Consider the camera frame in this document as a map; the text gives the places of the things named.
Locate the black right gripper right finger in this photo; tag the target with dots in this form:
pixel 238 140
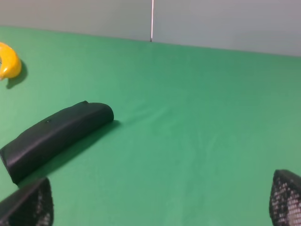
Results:
pixel 285 199

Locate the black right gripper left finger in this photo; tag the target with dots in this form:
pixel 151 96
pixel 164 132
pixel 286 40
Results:
pixel 31 205

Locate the black glasses case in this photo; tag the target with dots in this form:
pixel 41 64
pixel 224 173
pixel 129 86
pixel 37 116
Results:
pixel 46 139

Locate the green table cloth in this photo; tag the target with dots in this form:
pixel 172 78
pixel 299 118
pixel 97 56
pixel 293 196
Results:
pixel 197 135

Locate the yellow banana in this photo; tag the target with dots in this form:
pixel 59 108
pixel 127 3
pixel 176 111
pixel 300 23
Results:
pixel 10 62

